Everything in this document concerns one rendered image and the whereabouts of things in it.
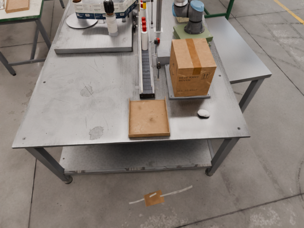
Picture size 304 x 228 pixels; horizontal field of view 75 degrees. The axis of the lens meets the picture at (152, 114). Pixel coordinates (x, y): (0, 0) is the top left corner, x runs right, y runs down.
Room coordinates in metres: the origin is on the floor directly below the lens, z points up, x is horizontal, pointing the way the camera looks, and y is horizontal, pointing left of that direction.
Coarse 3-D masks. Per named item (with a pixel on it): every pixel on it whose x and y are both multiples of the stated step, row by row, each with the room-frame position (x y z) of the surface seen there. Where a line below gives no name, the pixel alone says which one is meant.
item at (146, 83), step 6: (144, 54) 1.38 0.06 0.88; (144, 60) 1.31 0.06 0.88; (144, 66) 1.23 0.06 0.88; (144, 72) 1.16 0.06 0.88; (144, 78) 1.10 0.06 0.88; (150, 78) 1.10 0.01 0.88; (144, 84) 1.04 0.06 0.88; (150, 84) 1.04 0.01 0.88; (144, 90) 0.97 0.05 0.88; (150, 90) 0.97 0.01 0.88
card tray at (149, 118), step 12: (132, 108) 0.85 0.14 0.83; (144, 108) 0.85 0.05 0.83; (156, 108) 0.85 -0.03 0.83; (132, 120) 0.75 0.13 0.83; (144, 120) 0.75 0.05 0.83; (156, 120) 0.75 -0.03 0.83; (168, 120) 0.72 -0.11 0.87; (132, 132) 0.65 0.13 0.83; (144, 132) 0.65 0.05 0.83; (156, 132) 0.66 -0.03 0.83; (168, 132) 0.63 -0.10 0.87
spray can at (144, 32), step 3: (144, 27) 1.44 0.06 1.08; (144, 30) 1.44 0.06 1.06; (141, 33) 1.45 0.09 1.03; (144, 33) 1.43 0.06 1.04; (144, 36) 1.43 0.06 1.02; (147, 36) 1.45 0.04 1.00; (144, 39) 1.43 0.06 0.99; (147, 39) 1.45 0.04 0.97; (144, 42) 1.43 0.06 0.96; (147, 42) 1.45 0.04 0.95; (144, 45) 1.43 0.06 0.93; (147, 45) 1.45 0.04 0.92; (144, 48) 1.43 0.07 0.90; (147, 48) 1.45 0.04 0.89
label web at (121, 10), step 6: (126, 0) 1.94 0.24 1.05; (132, 0) 2.04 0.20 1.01; (138, 0) 2.16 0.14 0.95; (102, 6) 1.85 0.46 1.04; (114, 6) 1.87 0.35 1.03; (120, 6) 1.88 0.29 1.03; (126, 6) 1.93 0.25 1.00; (132, 6) 2.03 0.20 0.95; (102, 12) 1.85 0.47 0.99; (114, 12) 1.87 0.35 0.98; (120, 12) 1.87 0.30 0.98; (126, 12) 1.92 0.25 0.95; (102, 18) 1.85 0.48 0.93; (120, 18) 1.87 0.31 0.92
